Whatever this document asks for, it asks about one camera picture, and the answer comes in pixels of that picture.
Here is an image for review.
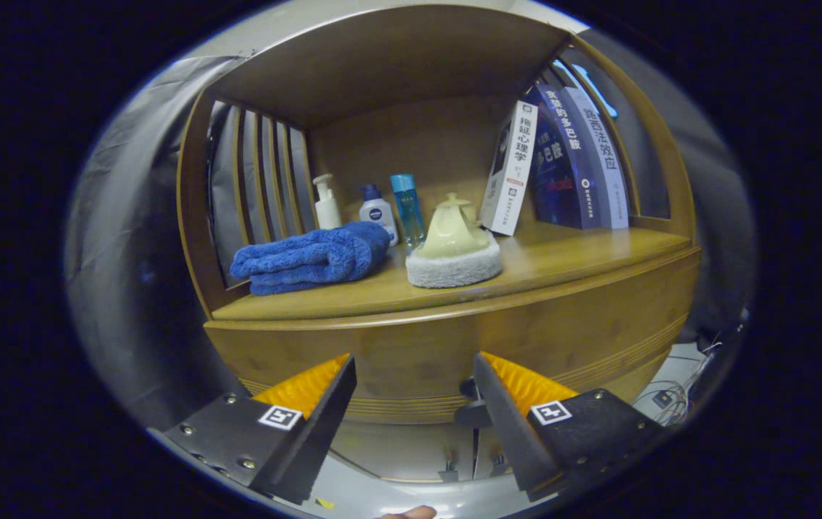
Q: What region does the white pump bottle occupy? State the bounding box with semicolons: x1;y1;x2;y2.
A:
312;174;343;230

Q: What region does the wooden cabinet with slatted sides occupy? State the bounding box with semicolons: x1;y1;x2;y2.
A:
177;6;702;484

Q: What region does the clear blue bottle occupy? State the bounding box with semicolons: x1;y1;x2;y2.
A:
390;174;426;251

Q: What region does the wooden cabinet door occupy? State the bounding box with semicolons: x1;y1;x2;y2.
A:
328;422;480;482
474;427;511;478

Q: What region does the wooden drawer with black knob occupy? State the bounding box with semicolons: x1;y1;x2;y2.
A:
203;249;702;427

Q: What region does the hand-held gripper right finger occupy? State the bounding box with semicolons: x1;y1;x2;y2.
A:
472;352;668;503

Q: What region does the white bottle with blue cap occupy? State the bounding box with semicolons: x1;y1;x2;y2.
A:
358;184;399;246

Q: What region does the folded blue towel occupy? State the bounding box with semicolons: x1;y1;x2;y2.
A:
229;221;392;296

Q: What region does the pale blue book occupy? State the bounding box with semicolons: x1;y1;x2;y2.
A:
562;86;630;230

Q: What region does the wooden countertop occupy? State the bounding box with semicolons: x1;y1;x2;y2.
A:
211;220;693;321

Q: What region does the white book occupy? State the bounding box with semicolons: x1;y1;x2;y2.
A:
478;100;539;236

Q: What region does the tangle of floor cables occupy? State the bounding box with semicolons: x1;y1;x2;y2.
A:
635;345;723;427

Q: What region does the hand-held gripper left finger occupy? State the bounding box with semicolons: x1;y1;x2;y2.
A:
148;353;358;505

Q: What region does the pale green brush with white pad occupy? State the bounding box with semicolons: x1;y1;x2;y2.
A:
405;192;503;289

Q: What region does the dark blue book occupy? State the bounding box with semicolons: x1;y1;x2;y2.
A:
526;81;605;230

